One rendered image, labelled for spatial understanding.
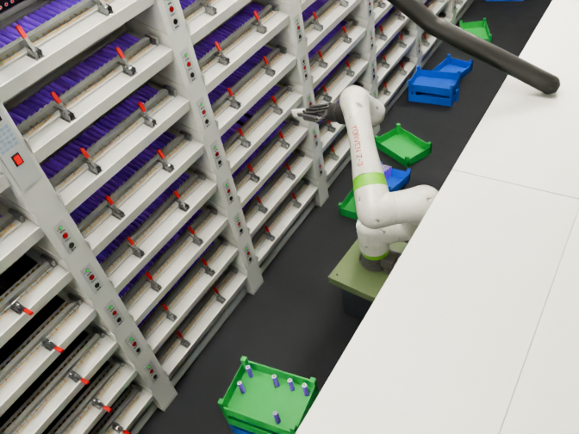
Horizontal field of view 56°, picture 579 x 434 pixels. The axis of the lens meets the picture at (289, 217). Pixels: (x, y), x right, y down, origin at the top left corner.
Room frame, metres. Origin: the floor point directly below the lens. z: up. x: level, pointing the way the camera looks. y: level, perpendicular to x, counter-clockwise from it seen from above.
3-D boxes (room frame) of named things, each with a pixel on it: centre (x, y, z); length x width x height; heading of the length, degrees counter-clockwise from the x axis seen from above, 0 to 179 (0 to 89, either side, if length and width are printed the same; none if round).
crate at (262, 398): (1.02, 0.21, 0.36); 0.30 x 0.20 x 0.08; 58
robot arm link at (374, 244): (1.56, -0.34, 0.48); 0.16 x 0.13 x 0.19; 84
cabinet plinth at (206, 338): (2.17, 0.10, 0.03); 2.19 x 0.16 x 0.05; 140
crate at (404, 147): (2.67, -0.78, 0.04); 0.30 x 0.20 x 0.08; 25
